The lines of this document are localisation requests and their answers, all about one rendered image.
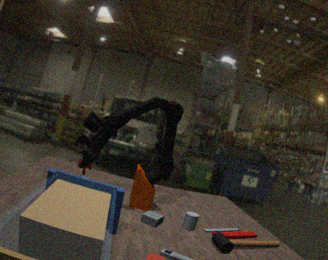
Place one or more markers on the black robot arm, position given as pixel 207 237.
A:
pixel 107 127

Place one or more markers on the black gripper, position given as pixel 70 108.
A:
pixel 89 154

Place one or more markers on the black-headed mallet with wooden handle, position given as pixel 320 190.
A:
pixel 226 246

